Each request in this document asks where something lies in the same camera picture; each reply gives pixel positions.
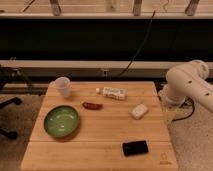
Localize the green ceramic bowl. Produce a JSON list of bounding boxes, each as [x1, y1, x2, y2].
[[43, 105, 80, 138]]

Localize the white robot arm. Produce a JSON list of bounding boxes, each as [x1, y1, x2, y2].
[[163, 60, 213, 112]]

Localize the red chili pepper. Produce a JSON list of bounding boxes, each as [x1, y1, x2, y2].
[[82, 102, 103, 110]]

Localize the black office chair base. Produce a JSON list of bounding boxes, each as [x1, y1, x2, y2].
[[0, 96, 24, 140]]

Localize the white plastic bottle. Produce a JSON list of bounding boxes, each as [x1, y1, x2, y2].
[[96, 87, 126, 100]]

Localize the black cable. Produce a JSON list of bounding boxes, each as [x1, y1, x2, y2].
[[118, 9, 157, 78]]

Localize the translucent plastic cup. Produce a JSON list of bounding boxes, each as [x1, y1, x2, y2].
[[54, 77, 71, 98]]

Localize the black smartphone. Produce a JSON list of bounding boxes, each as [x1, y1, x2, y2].
[[122, 140, 149, 156]]

